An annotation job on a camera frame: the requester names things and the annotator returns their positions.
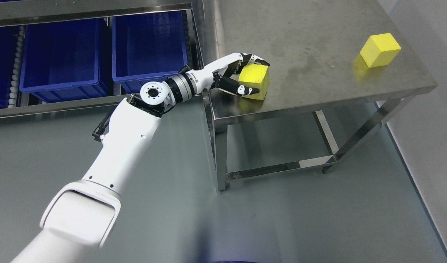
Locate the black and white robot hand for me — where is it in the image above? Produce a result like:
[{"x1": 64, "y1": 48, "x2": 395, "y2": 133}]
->
[{"x1": 183, "y1": 52, "x2": 270, "y2": 96}]

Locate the yellow foam block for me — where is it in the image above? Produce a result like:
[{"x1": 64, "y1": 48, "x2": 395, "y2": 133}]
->
[
  {"x1": 359, "y1": 33, "x2": 402, "y2": 68},
  {"x1": 238, "y1": 64, "x2": 270, "y2": 100}
]

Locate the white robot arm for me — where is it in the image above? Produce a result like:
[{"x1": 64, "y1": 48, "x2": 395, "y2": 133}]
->
[{"x1": 12, "y1": 71, "x2": 208, "y2": 263}]

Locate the blue plastic bin middle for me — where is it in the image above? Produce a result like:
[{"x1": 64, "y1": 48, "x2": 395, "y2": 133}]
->
[{"x1": 19, "y1": 18, "x2": 113, "y2": 103}]

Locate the blue plastic bin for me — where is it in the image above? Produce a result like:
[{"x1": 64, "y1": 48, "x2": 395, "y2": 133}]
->
[
  {"x1": 19, "y1": 18, "x2": 113, "y2": 103},
  {"x1": 0, "y1": 27, "x2": 17, "y2": 109},
  {"x1": 112, "y1": 11, "x2": 191, "y2": 94}
]

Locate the metal shelf rack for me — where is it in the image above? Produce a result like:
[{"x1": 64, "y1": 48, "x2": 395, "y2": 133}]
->
[{"x1": 0, "y1": 0, "x2": 204, "y2": 118}]

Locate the blue plastic bin right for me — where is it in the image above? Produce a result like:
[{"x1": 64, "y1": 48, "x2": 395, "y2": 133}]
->
[{"x1": 112, "y1": 11, "x2": 191, "y2": 94}]

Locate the stainless steel table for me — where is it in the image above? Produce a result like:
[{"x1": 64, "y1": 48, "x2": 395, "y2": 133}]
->
[{"x1": 195, "y1": 0, "x2": 437, "y2": 191}]

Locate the blue plastic bin left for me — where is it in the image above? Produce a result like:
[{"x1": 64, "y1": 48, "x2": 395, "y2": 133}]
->
[{"x1": 0, "y1": 27, "x2": 17, "y2": 109}]

